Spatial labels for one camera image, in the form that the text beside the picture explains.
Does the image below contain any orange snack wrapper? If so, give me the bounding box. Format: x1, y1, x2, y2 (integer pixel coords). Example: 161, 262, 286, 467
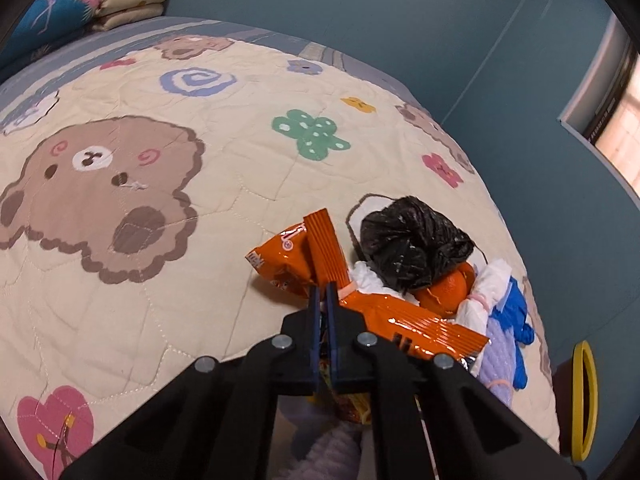
245, 209, 491, 426

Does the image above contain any blue floral pillow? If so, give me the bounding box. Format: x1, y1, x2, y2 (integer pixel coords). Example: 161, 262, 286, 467
10, 0, 108, 63

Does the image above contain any cream bear printed blanket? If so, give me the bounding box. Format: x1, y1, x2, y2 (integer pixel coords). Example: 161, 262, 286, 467
0, 16, 561, 480

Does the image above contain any beige rolled pillow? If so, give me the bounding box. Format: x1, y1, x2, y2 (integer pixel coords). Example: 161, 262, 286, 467
90, 0, 171, 32

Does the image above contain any white tissue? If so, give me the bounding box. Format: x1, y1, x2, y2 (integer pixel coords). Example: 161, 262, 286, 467
350, 260, 421, 307
455, 259, 516, 376

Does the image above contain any orange peel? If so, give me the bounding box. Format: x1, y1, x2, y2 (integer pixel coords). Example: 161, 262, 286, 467
415, 262, 476, 318

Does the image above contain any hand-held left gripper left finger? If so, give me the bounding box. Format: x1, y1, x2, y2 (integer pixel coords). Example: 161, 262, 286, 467
60, 285, 326, 480

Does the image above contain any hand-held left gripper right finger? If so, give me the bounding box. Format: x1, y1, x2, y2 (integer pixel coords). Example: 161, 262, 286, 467
326, 282, 584, 480

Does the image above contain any lilac fuzzy cloth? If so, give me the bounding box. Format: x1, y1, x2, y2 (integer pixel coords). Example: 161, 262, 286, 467
277, 394, 373, 480
475, 320, 522, 407

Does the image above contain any black plastic bag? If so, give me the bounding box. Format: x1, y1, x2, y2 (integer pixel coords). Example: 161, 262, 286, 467
360, 196, 476, 296

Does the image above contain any yellow plastic ring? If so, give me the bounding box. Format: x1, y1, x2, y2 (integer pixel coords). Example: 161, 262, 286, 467
570, 341, 599, 463

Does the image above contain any window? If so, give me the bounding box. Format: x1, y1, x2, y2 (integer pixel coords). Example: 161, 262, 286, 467
557, 10, 640, 196

